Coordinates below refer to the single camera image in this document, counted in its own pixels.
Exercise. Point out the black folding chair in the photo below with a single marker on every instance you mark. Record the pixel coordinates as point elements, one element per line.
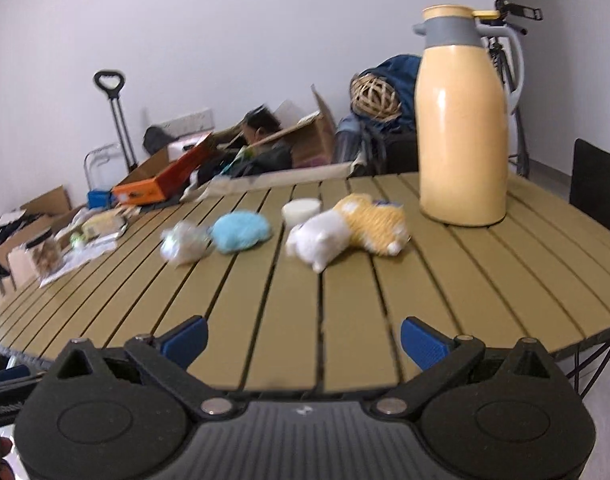
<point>600,185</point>

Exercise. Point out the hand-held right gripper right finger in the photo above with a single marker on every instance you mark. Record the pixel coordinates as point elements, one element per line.
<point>425,342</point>

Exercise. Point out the black camera tripod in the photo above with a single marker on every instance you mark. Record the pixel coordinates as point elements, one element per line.
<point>515,10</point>

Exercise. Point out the pile of open cardboard boxes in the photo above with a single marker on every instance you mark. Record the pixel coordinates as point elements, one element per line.
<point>30,215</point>

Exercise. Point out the clear plastic box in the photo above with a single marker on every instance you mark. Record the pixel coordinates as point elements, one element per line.
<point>47,255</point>

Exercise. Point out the yellow thermos jug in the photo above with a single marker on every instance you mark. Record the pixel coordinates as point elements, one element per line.
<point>460,135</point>

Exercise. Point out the small blue box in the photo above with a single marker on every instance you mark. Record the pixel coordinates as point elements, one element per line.
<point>98,199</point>

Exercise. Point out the black hand trolley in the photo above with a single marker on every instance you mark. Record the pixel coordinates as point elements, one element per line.
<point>109,74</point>

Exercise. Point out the rattan ball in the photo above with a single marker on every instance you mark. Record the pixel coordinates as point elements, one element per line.
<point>375,97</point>

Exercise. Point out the white round roll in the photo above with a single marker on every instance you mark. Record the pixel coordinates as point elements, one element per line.
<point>300,210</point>

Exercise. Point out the large open cardboard box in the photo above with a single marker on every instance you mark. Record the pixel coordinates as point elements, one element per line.
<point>312,145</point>

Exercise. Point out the yellow plush toy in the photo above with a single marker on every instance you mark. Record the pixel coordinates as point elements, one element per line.
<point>375,220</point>

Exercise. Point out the black bundle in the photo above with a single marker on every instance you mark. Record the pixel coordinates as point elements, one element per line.
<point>265,155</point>

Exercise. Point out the clear plastic wrapper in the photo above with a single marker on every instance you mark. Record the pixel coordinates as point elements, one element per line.
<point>185,242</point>

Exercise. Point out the black bag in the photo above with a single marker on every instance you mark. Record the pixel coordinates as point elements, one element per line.
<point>160,140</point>

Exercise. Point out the beige packet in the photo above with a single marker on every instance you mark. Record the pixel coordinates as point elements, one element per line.
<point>102,225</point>

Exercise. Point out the tan folding slat table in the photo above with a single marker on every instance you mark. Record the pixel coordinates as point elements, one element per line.
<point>295,320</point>

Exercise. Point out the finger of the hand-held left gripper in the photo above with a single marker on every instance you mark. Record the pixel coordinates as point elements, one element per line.
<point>7,375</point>

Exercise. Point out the blue bag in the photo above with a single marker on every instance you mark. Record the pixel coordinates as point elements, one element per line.
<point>400,67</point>

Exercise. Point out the light blue fuzzy plush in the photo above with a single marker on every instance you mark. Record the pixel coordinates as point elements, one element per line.
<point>240,232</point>

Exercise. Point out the long beige cardboard piece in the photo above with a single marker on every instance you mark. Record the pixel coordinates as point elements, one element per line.
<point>285,177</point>

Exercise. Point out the orange box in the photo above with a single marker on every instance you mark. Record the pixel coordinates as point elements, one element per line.
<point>145,190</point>

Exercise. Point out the white wall socket strip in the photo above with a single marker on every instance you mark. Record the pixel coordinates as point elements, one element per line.
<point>185,120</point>

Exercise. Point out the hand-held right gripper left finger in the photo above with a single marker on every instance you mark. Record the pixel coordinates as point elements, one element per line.
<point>187,340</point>

